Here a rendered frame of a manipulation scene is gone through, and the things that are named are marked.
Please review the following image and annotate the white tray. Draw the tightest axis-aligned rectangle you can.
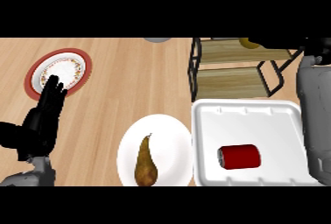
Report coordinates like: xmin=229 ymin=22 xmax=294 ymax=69
xmin=190 ymin=98 xmax=326 ymax=187

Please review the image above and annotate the red-rimmed floral plate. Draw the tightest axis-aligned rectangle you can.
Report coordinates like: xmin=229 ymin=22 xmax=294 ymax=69
xmin=23 ymin=47 xmax=94 ymax=102

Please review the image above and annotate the black wire tiered shelf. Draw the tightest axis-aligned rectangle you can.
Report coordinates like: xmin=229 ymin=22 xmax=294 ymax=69
xmin=188 ymin=37 xmax=306 ymax=103

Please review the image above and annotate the brown pear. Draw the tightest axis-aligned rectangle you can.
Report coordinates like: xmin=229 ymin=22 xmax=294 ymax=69
xmin=133 ymin=133 xmax=159 ymax=187

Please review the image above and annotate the grey round object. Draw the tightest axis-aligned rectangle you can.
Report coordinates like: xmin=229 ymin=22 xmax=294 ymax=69
xmin=142 ymin=37 xmax=173 ymax=44

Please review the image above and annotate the red can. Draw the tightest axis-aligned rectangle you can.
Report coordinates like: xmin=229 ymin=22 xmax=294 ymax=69
xmin=217 ymin=143 xmax=263 ymax=171

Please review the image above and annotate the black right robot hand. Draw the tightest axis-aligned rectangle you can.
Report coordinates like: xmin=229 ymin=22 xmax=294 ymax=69
xmin=257 ymin=37 xmax=331 ymax=59

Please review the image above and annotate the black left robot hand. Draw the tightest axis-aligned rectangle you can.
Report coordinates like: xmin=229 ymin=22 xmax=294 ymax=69
xmin=0 ymin=74 xmax=69 ymax=162

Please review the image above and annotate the plain white plate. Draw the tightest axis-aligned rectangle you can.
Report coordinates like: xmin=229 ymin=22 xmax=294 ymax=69
xmin=117 ymin=113 xmax=193 ymax=187

